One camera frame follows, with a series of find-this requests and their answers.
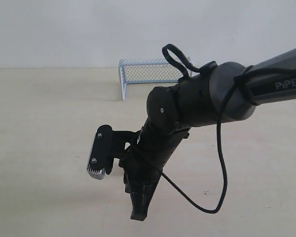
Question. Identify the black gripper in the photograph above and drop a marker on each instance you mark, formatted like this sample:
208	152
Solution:
150	149

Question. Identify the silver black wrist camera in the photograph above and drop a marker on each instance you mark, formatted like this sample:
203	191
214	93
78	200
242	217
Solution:
108	145

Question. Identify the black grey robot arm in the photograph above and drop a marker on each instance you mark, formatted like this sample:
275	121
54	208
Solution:
209	95

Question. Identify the white miniature goal with net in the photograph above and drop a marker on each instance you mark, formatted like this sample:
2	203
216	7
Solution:
136	71

